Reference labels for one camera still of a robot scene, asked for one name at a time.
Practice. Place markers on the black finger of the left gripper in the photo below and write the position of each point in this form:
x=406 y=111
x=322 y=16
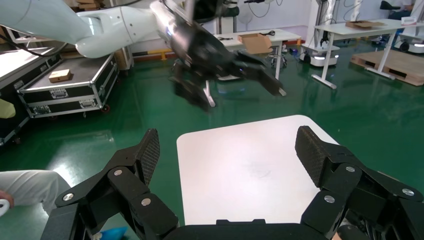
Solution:
x=265 y=78
x=193 y=92

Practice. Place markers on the person's hand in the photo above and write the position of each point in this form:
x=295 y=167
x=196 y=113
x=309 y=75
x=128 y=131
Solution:
x=6 y=197

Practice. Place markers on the black aluminium flight case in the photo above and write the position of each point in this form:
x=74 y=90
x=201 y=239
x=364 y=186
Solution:
x=66 y=89

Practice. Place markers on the black office chair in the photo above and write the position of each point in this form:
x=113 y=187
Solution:
x=391 y=6

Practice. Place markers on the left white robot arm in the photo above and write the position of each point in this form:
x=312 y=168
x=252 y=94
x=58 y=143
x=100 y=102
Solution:
x=99 y=30

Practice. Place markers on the stacked cardboard boxes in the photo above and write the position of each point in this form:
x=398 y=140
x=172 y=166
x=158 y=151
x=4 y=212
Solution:
x=87 y=4

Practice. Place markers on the blue plastic cover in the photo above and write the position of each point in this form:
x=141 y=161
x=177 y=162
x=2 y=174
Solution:
x=114 y=233

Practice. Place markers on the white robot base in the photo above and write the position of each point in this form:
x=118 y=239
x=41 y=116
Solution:
x=319 y=58
x=412 y=46

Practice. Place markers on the yellow black floor barrier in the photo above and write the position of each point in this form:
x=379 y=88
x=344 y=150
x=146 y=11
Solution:
x=152 y=53

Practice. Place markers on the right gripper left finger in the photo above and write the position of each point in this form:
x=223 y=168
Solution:
x=126 y=185

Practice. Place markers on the large wooden pallet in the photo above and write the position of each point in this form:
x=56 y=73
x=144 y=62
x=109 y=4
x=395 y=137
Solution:
x=397 y=64

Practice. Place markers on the small closed cardboard box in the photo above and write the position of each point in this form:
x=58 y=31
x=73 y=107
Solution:
x=60 y=76

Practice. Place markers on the open cardboard box tilted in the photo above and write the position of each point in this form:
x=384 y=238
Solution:
x=256 y=43

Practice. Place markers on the flat open cardboard box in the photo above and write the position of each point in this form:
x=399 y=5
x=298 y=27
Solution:
x=364 y=24

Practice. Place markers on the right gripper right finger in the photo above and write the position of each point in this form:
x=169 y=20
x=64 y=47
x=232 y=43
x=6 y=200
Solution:
x=338 y=172

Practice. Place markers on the person's white-clothed limb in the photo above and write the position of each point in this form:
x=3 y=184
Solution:
x=33 y=187

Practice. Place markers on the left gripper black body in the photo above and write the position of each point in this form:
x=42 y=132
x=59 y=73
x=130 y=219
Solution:
x=205 y=53

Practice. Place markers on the white metal-frame table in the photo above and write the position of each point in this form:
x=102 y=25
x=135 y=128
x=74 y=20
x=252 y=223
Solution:
x=285 y=35
x=334 y=31

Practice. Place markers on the yellow object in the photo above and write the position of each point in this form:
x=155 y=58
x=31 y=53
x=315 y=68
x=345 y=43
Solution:
x=6 y=109

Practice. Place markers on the wheeled stool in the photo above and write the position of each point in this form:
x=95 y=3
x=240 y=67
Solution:
x=276 y=59

